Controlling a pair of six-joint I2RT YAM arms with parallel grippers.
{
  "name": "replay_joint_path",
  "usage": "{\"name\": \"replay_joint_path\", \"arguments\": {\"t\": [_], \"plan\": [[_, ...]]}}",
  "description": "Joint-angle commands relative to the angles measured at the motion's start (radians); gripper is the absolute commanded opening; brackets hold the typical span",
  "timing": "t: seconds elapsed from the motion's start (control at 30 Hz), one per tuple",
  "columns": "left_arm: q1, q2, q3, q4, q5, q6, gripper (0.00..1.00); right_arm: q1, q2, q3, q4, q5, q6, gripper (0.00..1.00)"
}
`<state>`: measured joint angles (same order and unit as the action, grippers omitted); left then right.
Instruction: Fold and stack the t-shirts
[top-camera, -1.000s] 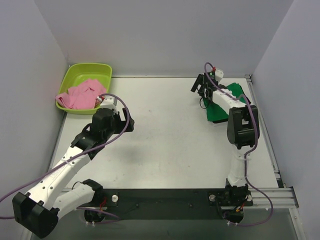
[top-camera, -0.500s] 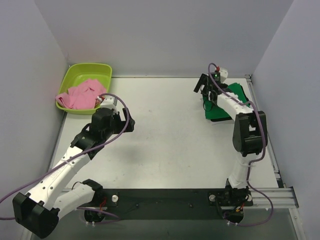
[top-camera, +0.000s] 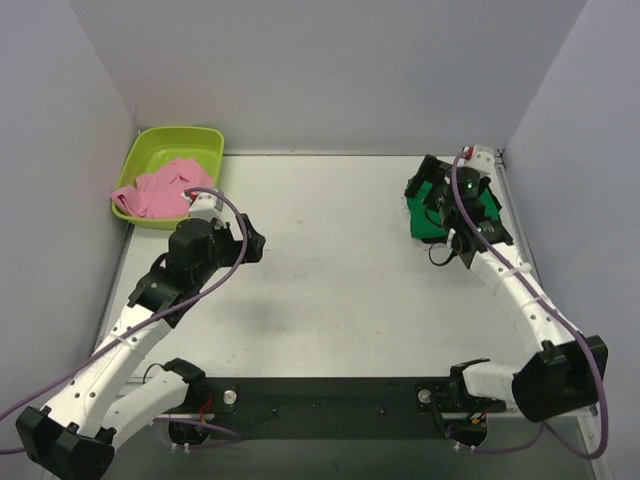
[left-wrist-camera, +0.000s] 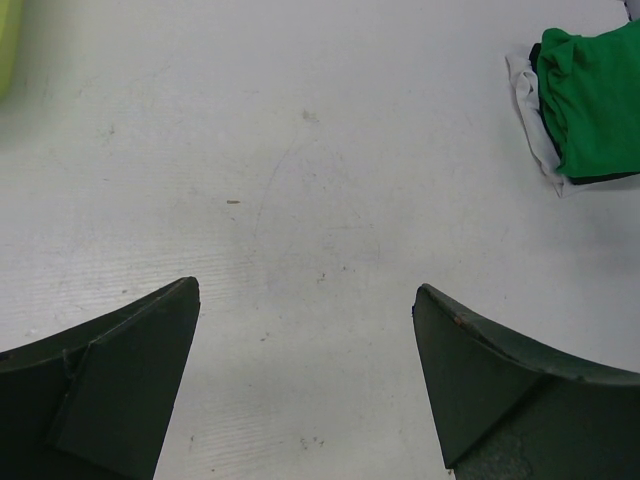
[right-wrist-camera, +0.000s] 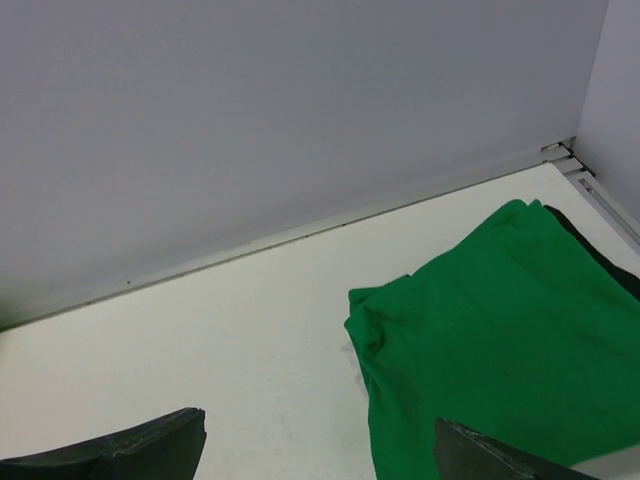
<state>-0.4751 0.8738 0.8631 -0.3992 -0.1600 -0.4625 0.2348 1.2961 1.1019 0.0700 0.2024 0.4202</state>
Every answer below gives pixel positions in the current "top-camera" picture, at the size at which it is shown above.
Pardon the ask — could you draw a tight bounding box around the black t shirt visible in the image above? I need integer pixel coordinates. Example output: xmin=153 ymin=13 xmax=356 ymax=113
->
xmin=479 ymin=176 xmax=502 ymax=220

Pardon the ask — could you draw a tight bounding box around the green t shirt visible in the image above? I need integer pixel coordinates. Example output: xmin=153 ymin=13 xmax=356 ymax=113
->
xmin=403 ymin=180 xmax=501 ymax=241

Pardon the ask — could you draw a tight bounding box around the green plastic basin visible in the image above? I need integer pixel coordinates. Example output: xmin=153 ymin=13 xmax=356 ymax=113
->
xmin=111 ymin=126 xmax=224 ymax=230

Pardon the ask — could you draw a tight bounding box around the white t shirt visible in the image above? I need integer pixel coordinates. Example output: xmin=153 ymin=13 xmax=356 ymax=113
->
xmin=398 ymin=196 xmax=424 ymax=246

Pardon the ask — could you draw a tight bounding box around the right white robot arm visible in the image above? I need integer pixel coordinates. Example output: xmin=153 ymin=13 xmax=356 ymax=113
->
xmin=404 ymin=153 xmax=608 ymax=422

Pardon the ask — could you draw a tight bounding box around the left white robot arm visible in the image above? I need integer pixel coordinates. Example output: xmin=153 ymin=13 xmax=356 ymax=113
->
xmin=15 ymin=214 xmax=266 ymax=479

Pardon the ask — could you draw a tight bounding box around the pink t shirt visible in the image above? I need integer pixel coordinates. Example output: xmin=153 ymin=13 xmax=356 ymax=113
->
xmin=111 ymin=158 xmax=214 ymax=219

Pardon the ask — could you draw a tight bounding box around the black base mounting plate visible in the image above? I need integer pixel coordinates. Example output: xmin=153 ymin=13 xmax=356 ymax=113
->
xmin=159 ymin=377 xmax=506 ymax=441

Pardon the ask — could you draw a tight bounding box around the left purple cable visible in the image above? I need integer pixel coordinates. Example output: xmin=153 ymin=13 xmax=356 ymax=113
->
xmin=0 ymin=186 xmax=249 ymax=456

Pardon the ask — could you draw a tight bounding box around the purple cable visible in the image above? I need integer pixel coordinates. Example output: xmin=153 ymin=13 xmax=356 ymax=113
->
xmin=0 ymin=186 xmax=249 ymax=456
xmin=449 ymin=149 xmax=612 ymax=460

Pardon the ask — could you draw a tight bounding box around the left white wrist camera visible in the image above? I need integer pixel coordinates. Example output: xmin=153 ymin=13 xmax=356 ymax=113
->
xmin=182 ymin=192 xmax=223 ymax=222

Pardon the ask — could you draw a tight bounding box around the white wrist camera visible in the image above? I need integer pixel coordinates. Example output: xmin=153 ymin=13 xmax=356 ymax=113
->
xmin=182 ymin=192 xmax=223 ymax=222
xmin=461 ymin=145 xmax=496 ymax=176

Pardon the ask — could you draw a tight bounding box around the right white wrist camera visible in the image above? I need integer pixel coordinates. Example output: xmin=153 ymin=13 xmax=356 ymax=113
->
xmin=461 ymin=145 xmax=496 ymax=176

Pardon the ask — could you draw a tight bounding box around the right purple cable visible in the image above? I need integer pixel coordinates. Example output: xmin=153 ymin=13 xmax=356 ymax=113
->
xmin=449 ymin=149 xmax=612 ymax=460

